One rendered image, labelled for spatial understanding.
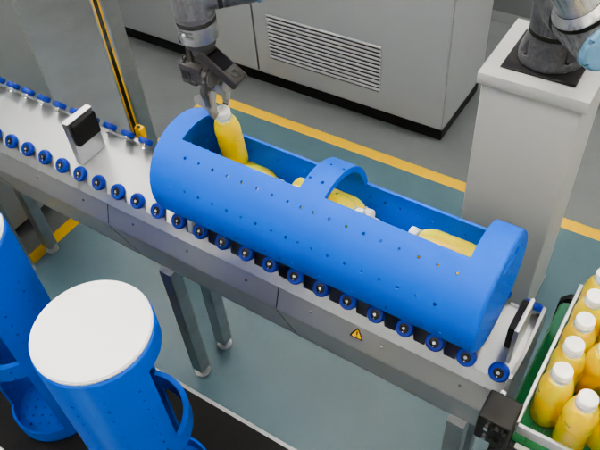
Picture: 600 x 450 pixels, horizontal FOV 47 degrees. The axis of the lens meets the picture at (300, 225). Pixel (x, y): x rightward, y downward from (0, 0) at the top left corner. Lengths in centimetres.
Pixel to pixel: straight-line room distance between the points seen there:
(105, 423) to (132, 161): 82
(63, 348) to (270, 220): 53
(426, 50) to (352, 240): 186
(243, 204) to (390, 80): 193
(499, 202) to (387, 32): 119
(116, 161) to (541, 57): 127
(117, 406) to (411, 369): 68
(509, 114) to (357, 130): 154
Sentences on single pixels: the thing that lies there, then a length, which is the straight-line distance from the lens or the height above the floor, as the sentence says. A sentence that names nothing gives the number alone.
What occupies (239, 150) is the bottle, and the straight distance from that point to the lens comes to 179.
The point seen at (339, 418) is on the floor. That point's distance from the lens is 257.
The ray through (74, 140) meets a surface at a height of 102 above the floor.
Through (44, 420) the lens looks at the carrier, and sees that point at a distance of 261.
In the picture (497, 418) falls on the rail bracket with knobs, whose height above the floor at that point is 100.
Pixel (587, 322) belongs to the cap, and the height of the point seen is 108.
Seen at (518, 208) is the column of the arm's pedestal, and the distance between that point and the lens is 237.
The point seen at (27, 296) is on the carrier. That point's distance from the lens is 205.
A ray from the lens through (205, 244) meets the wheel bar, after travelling 185.
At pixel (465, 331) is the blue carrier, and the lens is 144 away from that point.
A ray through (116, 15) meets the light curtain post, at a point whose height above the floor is 119.
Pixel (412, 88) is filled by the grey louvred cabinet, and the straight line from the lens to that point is 337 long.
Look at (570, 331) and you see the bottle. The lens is 156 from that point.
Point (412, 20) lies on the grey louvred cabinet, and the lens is 318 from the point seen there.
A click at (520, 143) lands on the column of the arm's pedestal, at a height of 89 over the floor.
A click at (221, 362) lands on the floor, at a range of 273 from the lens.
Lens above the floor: 230
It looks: 48 degrees down
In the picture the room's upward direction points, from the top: 6 degrees counter-clockwise
